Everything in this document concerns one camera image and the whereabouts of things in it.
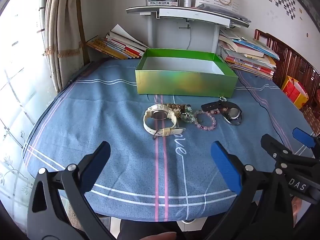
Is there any person's left hand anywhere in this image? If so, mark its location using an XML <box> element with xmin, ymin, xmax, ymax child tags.
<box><xmin>140</xmin><ymin>232</ymin><xmax>177</xmax><ymax>240</ymax></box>

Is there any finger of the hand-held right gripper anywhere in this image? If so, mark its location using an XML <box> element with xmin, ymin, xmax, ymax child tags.
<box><xmin>261</xmin><ymin>133</ymin><xmax>320</xmax><ymax>178</ymax></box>
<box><xmin>292</xmin><ymin>127</ymin><xmax>320</xmax><ymax>151</ymax></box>

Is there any blue striped blanket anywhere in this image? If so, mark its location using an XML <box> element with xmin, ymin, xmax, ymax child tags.
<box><xmin>22</xmin><ymin>60</ymin><xmax>318</xmax><ymax>223</ymax></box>

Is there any black wrist watch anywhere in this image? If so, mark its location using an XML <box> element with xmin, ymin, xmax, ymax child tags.
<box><xmin>201</xmin><ymin>101</ymin><xmax>242</xmax><ymax>122</ymax></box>

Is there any slanted stack of thin books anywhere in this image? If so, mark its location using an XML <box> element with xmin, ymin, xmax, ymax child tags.
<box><xmin>86</xmin><ymin>24</ymin><xmax>150</xmax><ymax>60</ymax></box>

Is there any shiny green cardboard box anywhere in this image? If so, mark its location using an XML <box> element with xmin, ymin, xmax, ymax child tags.
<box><xmin>135</xmin><ymin>49</ymin><xmax>238</xmax><ymax>98</ymax></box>

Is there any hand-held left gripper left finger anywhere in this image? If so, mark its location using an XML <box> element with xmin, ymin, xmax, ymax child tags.
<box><xmin>26</xmin><ymin>141</ymin><xmax>118</xmax><ymax>240</ymax></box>

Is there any dark framed wall picture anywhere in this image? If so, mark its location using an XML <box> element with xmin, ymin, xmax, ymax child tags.
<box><xmin>282</xmin><ymin>0</ymin><xmax>320</xmax><ymax>30</ymax></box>

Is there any brown wooden bead bracelet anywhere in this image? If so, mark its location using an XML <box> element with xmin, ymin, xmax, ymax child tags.
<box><xmin>164</xmin><ymin>102</ymin><xmax>193</xmax><ymax>118</ymax></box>

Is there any beige curtain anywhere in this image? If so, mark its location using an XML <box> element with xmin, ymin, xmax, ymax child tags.
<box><xmin>39</xmin><ymin>0</ymin><xmax>87</xmax><ymax>95</ymax></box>

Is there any light pink bead bracelet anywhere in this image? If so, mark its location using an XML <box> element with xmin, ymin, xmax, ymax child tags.
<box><xmin>194</xmin><ymin>110</ymin><xmax>217</xmax><ymax>128</ymax></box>

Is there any red and yellow gift bag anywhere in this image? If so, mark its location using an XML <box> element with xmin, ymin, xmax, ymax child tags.
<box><xmin>281</xmin><ymin>75</ymin><xmax>310</xmax><ymax>110</ymax></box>

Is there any white wrist watch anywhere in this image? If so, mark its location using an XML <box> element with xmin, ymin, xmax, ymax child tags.
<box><xmin>143</xmin><ymin>104</ymin><xmax>186</xmax><ymax>137</ymax></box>

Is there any white shelf desk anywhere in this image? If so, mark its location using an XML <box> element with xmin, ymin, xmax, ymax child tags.
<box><xmin>126</xmin><ymin>5</ymin><xmax>251</xmax><ymax>55</ymax></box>

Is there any frosted glass window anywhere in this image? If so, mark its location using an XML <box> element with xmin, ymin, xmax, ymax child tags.
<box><xmin>0</xmin><ymin>0</ymin><xmax>60</xmax><ymax>195</ymax></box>

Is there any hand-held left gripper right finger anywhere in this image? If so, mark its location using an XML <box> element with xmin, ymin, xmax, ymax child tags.
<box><xmin>200</xmin><ymin>141</ymin><xmax>295</xmax><ymax>240</ymax></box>

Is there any tall stack of books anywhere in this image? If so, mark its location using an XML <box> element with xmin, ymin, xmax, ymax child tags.
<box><xmin>217</xmin><ymin>29</ymin><xmax>280</xmax><ymax>80</ymax></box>

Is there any grey plastic pouch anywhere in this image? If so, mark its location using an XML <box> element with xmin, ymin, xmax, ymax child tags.
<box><xmin>196</xmin><ymin>4</ymin><xmax>252</xmax><ymax>23</ymax></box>

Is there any dark wooden headboard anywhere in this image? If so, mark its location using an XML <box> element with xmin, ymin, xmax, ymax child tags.
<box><xmin>254</xmin><ymin>29</ymin><xmax>320</xmax><ymax>110</ymax></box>

